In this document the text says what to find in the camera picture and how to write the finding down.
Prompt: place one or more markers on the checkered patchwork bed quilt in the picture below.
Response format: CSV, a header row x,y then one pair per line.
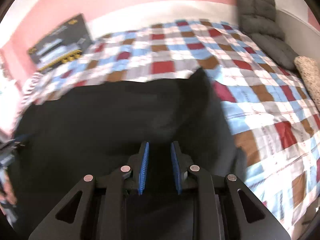
x,y
268,109

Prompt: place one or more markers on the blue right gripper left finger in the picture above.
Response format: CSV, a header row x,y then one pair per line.
x,y
143,160

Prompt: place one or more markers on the person's left hand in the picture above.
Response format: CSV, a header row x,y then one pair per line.
x,y
7,192

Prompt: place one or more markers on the dark grey quilted floor chair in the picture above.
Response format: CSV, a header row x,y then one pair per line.
x,y
257,20

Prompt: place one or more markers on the red white striped cloth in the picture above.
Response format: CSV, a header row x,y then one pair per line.
x,y
30,91

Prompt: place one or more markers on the beige speckled pillow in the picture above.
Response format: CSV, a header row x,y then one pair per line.
x,y
309,71

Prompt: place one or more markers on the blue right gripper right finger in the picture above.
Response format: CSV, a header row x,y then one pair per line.
x,y
176,168

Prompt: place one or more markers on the large black garment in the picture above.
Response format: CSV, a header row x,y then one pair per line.
x,y
94,130

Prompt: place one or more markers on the black cooker appliance box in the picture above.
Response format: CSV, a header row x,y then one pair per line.
x,y
64,44

